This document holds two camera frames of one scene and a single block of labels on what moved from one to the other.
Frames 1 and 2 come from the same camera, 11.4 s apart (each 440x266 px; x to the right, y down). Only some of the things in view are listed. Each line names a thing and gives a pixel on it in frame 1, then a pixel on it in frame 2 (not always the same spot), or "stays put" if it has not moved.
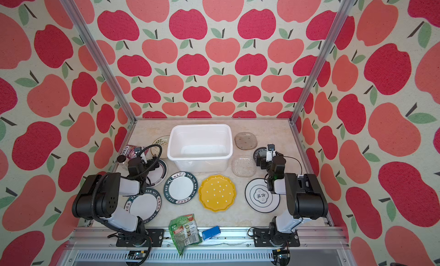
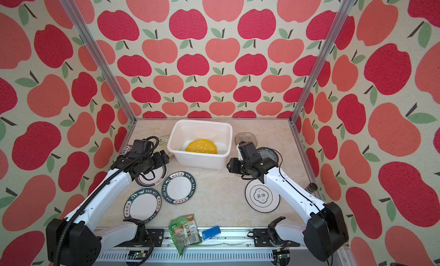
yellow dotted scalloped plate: x=217 y=192 → x=203 y=146
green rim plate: x=147 y=205 stays put
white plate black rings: x=258 y=197 stays put
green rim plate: x=180 y=187 stays put
